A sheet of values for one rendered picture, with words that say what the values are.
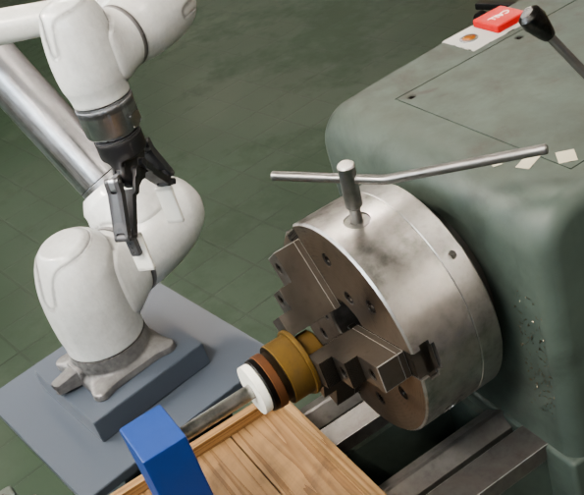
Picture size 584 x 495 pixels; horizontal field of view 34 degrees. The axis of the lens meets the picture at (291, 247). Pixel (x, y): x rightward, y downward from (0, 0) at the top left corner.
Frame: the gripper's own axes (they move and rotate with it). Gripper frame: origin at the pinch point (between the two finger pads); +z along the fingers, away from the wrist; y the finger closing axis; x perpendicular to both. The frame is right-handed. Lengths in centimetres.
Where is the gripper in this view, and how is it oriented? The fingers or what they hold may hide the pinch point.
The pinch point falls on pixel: (160, 239)
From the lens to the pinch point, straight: 158.2
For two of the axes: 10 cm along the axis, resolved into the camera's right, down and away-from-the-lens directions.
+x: -9.3, 0.8, 3.5
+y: 2.5, -5.8, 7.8
